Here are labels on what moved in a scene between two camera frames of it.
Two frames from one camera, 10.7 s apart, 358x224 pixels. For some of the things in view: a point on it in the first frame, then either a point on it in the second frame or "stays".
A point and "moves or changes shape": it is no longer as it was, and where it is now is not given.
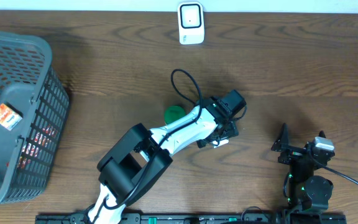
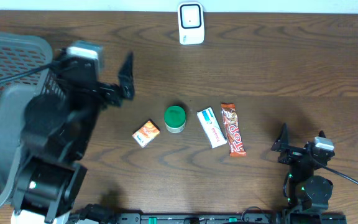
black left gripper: [232, 130] -> [108, 98]
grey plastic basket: [16, 70] stays
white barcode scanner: [191, 23] stays
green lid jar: [173, 112] stays
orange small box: [7, 116] moves or changes shape
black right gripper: [283, 140] stays
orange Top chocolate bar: [41, 140] moves or changes shape
